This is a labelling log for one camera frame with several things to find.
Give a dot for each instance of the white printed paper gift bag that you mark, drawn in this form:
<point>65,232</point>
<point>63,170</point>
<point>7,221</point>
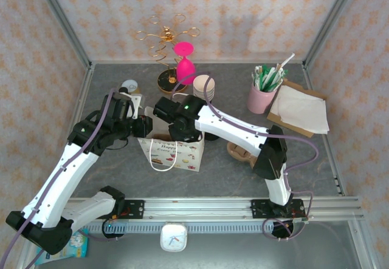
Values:
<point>182,156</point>

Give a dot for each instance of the brown pulp cup carrier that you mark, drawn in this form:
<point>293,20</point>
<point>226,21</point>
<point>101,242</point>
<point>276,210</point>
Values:
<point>238,152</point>

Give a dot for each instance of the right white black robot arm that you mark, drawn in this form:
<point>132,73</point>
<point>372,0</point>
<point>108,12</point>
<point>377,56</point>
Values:
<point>231,126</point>

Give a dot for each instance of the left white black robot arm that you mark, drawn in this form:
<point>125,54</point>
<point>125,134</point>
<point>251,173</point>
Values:
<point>60,184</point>

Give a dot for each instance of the stack of paper cups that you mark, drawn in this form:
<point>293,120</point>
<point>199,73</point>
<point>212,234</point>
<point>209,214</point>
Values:
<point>202,83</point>

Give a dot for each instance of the small dark bottle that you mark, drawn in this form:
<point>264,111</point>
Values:
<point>123,90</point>

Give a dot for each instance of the silver tin can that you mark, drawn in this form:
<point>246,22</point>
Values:
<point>130,84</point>

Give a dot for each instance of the pink plastic goblet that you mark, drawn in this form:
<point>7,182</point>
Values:
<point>185,68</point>

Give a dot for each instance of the pink straw holder cup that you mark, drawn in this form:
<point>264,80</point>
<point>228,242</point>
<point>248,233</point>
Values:
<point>258,102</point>

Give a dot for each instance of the dark green straw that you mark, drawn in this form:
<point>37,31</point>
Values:
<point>264,68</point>

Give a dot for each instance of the green white striped straw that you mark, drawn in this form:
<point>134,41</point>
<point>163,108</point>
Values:
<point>273,79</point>

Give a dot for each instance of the brown wooden stirrer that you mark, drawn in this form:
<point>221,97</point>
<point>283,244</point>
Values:
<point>278,67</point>

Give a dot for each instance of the white square clock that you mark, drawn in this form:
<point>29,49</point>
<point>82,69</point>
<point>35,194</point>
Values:
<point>173,238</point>

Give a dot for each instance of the white napkins on cardboard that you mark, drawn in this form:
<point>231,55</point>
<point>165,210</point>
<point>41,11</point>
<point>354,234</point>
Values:
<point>291,84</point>

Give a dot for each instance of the blue wet wipes packet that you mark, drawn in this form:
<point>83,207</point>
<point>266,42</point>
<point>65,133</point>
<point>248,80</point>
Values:
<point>77,244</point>

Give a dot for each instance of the long white wrapped straw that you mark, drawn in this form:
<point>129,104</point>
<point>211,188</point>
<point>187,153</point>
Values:
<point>288,60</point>

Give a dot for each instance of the white paper napkins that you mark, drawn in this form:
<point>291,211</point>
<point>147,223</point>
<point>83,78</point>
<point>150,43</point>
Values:
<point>304,108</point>

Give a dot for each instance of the small green circuit board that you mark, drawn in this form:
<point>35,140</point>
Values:
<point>304,219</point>

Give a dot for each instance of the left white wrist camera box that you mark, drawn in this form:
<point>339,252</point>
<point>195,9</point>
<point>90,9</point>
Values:
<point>135,100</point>

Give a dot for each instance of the aluminium mounting rail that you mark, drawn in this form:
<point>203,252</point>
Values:
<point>197,208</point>

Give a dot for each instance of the aluminium frame post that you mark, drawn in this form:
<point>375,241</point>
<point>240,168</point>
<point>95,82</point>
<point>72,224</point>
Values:
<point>62,20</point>
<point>330,23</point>

